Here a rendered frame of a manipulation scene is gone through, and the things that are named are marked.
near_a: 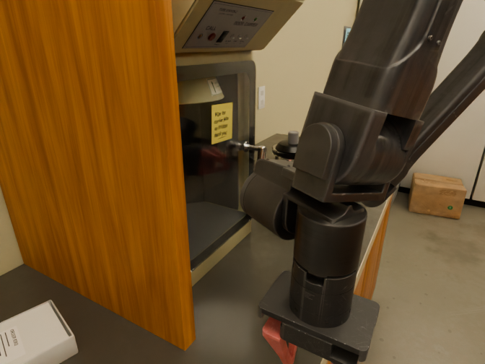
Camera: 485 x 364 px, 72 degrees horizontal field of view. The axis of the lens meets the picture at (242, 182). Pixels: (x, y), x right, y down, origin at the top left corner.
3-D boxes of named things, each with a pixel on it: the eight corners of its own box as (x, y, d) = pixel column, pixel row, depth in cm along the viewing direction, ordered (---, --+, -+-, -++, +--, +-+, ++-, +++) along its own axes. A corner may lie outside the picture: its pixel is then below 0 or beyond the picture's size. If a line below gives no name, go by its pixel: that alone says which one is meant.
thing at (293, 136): (268, 157, 89) (269, 133, 86) (283, 149, 96) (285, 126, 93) (301, 163, 84) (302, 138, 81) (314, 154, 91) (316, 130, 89)
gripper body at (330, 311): (283, 282, 38) (286, 225, 35) (377, 318, 33) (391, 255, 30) (255, 321, 33) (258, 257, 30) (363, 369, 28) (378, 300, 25)
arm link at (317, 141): (338, 126, 22) (405, 137, 27) (243, 101, 31) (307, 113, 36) (295, 281, 26) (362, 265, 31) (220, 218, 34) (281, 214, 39)
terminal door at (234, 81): (177, 281, 66) (157, 67, 51) (251, 217, 90) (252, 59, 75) (180, 282, 65) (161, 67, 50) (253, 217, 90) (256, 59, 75)
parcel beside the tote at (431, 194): (407, 211, 305) (414, 183, 294) (407, 197, 333) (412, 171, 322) (459, 220, 290) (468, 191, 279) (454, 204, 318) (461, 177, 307)
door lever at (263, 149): (245, 179, 82) (240, 181, 79) (248, 140, 79) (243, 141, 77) (265, 183, 79) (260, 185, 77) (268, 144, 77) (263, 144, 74)
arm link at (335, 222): (335, 221, 24) (384, 202, 27) (275, 188, 29) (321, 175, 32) (325, 297, 27) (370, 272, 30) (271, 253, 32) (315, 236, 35)
